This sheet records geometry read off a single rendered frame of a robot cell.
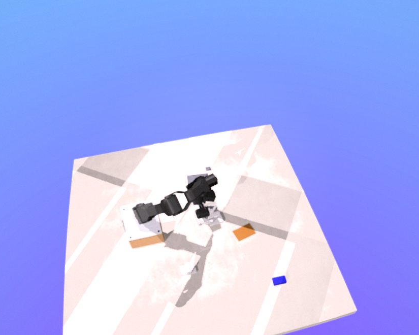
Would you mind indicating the blue rectangular block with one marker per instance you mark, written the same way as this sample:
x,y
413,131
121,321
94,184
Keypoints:
x,y
279,280

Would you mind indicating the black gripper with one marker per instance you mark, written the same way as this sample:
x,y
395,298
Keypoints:
x,y
202,211

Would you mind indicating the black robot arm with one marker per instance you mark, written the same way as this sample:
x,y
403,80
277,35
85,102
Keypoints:
x,y
170,204

